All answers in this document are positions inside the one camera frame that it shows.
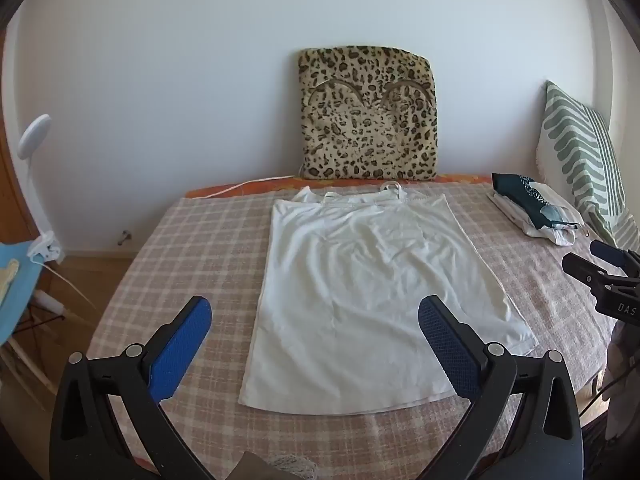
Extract light blue chair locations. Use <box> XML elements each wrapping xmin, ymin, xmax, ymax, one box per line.
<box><xmin>0</xmin><ymin>242</ymin><xmax>96</xmax><ymax>401</ymax></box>

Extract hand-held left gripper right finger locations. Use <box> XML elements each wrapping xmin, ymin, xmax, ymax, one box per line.
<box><xmin>418</xmin><ymin>295</ymin><xmax>586</xmax><ymax>480</ymax></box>

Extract beige plaid blanket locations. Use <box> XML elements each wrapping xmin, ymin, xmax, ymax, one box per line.
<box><xmin>85</xmin><ymin>180</ymin><xmax>632</xmax><ymax>480</ymax></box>

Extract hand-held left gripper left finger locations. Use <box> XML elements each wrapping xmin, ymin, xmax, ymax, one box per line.
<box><xmin>49</xmin><ymin>296</ymin><xmax>213</xmax><ymax>480</ymax></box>

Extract white cable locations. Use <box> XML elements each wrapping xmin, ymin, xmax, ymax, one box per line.
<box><xmin>199</xmin><ymin>174</ymin><xmax>298</xmax><ymax>200</ymax></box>

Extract folded dark teal clothes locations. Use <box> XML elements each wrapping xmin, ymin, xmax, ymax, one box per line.
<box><xmin>492</xmin><ymin>182</ymin><xmax>587</xmax><ymax>247</ymax></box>

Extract dark teal printed folded cloth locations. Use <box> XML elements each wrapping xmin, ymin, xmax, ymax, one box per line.
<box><xmin>491</xmin><ymin>172</ymin><xmax>567</xmax><ymax>228</ymax></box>

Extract white tank top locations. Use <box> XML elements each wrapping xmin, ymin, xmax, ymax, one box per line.
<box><xmin>238</xmin><ymin>182</ymin><xmax>540</xmax><ymax>416</ymax></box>

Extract white clip-on lamp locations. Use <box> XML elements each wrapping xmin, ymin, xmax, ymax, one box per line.
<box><xmin>17</xmin><ymin>114</ymin><xmax>63</xmax><ymax>266</ymax></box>

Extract orange floral bed sheet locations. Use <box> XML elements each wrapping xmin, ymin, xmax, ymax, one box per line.
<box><xmin>184</xmin><ymin>172</ymin><xmax>501</xmax><ymax>201</ymax></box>

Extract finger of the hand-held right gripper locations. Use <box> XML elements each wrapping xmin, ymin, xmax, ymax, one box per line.
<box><xmin>561</xmin><ymin>252</ymin><xmax>628</xmax><ymax>296</ymax></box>
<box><xmin>589</xmin><ymin>240</ymin><xmax>640</xmax><ymax>273</ymax></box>

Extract leopard print cushion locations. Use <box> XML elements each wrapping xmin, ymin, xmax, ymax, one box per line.
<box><xmin>297</xmin><ymin>46</ymin><xmax>440</xmax><ymax>182</ymax></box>

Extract wooden wardrobe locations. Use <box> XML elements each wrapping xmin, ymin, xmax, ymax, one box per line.
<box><xmin>0</xmin><ymin>125</ymin><xmax>42</xmax><ymax>247</ymax></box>

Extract green striped pillow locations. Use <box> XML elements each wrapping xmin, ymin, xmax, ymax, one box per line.
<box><xmin>536</xmin><ymin>80</ymin><xmax>640</xmax><ymax>251</ymax></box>

